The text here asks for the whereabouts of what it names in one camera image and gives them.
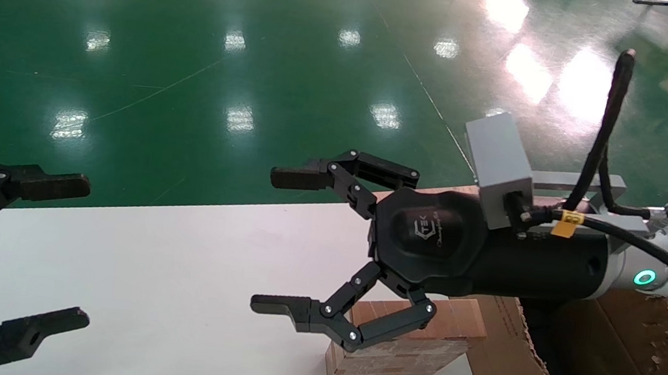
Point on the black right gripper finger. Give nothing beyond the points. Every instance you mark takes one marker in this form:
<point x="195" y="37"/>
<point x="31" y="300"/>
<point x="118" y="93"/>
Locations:
<point x="384" y="171"/>
<point x="304" y="315"/>

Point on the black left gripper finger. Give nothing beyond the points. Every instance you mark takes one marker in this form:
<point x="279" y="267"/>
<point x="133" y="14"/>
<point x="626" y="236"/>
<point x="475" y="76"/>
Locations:
<point x="44" y="185"/>
<point x="12" y="337"/>

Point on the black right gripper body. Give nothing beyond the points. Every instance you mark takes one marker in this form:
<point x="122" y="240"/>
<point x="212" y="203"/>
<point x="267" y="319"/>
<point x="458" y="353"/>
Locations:
<point x="456" y="246"/>

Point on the small brown cardboard box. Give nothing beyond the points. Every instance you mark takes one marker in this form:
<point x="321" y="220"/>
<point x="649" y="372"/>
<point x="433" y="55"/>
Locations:
<point x="416" y="355"/>

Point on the big torn cardboard box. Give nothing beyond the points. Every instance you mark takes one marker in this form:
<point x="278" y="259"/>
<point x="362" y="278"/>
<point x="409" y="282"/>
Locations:
<point x="634" y="353"/>

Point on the short grey metal bar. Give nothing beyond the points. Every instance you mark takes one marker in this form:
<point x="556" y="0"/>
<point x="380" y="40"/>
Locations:
<point x="652" y="1"/>

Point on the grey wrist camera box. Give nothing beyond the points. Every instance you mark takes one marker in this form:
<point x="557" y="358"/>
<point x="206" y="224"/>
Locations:
<point x="499" y="160"/>

